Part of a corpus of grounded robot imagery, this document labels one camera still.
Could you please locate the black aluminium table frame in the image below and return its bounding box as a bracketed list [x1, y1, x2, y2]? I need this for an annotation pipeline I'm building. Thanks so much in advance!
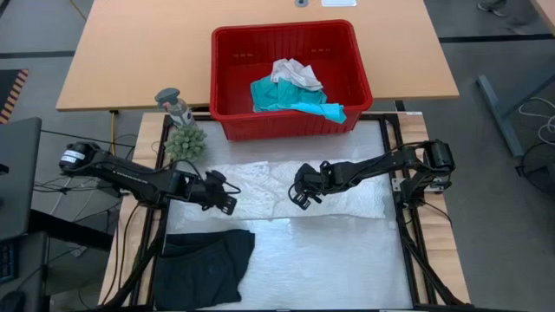
[101, 112, 476, 312]

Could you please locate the hazard striped floor mat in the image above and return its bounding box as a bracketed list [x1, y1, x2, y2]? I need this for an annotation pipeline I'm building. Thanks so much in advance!
[0, 68, 30, 126]

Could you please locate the grey metal base plate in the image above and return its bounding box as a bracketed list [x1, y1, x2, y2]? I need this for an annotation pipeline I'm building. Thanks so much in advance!
[391, 177, 450, 192]

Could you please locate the white floor cable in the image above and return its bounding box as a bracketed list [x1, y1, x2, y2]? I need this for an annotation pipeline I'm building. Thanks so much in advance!
[517, 96, 555, 147]

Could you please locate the black computer mouse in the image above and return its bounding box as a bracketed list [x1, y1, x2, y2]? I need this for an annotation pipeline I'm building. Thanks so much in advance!
[0, 289, 26, 312]

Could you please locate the artificial green potted plant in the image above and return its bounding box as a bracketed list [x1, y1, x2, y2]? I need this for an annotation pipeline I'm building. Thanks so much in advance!
[164, 124, 209, 164]

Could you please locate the clear spray bottle grey trigger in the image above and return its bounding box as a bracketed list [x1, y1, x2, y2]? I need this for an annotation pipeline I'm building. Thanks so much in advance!
[154, 87, 195, 129]

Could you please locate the yellow cable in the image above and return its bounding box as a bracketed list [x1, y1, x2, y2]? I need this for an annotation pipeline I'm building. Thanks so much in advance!
[109, 110, 119, 153]

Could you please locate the person's shoe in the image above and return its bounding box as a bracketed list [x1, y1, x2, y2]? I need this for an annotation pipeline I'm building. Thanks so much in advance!
[476, 0, 509, 18]

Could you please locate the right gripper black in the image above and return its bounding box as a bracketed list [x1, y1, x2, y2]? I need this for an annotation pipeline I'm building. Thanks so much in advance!
[288, 160, 336, 211]

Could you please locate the red plastic laundry bin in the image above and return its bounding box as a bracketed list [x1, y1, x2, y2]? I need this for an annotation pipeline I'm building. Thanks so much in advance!
[210, 18, 374, 142]

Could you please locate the grey metal desk leg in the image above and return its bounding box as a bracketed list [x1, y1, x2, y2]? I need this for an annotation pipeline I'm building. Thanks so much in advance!
[475, 64, 555, 159]

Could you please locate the black keyboard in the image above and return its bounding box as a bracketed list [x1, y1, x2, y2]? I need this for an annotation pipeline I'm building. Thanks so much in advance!
[0, 242, 19, 283]

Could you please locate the light wooden desk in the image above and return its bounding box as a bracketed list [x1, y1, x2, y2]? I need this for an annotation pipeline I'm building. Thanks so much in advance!
[55, 0, 460, 113]

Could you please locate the black floor cable loop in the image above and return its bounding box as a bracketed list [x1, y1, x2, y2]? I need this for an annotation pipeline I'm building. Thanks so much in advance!
[514, 141, 555, 205]

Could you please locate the white crumpled garment with label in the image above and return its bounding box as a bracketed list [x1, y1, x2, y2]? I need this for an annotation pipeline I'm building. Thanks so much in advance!
[270, 57, 324, 93]

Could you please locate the white lace garment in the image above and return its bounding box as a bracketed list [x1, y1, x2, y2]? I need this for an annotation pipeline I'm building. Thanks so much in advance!
[207, 159, 388, 221]

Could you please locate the teal garment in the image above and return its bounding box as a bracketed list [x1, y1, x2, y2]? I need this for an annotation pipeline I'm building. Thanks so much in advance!
[249, 76, 349, 126]

